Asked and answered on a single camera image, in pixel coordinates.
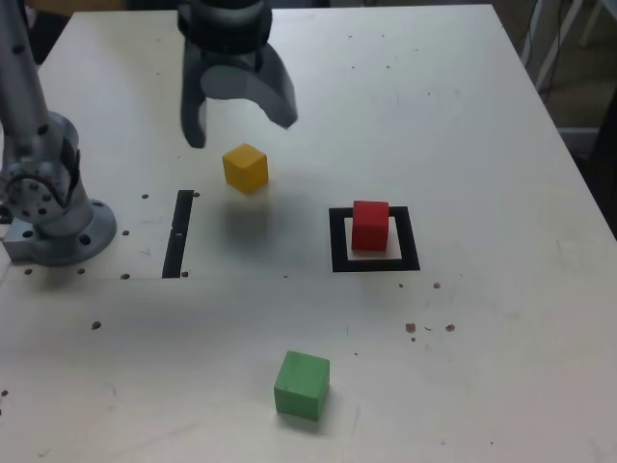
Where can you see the yellow cube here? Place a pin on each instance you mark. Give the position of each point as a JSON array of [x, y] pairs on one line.
[[246, 169]]

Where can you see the red cube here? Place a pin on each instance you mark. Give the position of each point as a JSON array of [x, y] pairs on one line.
[[370, 226]]

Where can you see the black tape strip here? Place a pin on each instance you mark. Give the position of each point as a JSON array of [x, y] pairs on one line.
[[177, 231]]

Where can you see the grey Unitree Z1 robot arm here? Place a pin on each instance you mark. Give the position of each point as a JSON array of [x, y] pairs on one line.
[[43, 193]]

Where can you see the black furniture piece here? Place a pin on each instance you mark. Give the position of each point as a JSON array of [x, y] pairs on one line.
[[606, 144]]

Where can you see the dark background object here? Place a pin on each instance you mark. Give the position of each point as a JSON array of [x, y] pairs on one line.
[[45, 34]]

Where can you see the black tape square outline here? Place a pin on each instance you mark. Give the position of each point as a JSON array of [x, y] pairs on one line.
[[337, 251]]

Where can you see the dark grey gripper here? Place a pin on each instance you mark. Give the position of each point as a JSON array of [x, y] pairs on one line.
[[231, 59]]

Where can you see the white metal frame legs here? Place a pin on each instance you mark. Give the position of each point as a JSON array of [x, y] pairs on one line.
[[555, 48]]

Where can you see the green cube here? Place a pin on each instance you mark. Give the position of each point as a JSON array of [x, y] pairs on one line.
[[301, 386]]

